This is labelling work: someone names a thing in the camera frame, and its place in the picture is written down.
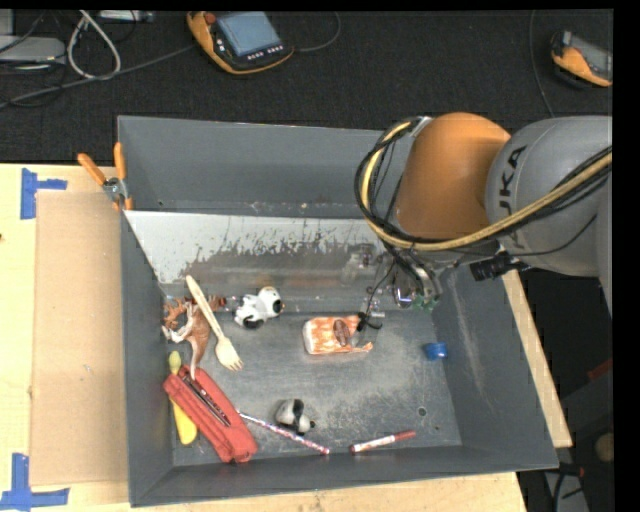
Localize black cylinder on white bracket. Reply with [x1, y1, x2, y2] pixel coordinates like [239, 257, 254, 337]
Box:
[468, 253, 532, 282]

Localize red zipped case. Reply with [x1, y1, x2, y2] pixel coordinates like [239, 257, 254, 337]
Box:
[161, 364, 260, 465]

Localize grey metal bin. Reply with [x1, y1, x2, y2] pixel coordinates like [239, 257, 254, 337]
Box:
[115, 114, 560, 508]

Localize red and white marker pen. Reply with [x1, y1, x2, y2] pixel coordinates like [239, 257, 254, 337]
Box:
[349, 429, 418, 456]

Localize brown cardboard board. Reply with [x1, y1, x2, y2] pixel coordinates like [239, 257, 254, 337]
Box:
[28, 189, 129, 489]

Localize pale wooden fork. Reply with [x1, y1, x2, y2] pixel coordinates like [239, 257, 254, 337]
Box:
[184, 274, 245, 373]

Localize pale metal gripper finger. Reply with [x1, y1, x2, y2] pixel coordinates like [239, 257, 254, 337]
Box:
[356, 299, 387, 332]
[341, 251, 387, 287]

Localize white and black toy dog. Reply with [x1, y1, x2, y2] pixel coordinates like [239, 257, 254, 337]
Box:
[233, 285, 286, 331]

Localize black and white toy panda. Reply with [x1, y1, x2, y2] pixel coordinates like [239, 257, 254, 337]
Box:
[274, 397, 317, 436]

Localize orange and white packet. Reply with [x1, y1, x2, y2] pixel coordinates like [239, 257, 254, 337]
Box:
[301, 313, 375, 357]

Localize pink striped pencil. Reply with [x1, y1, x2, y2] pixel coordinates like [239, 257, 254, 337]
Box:
[238, 411, 332, 457]

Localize brown toy dinosaur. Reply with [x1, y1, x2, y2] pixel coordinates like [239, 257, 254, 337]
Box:
[161, 294, 227, 380]

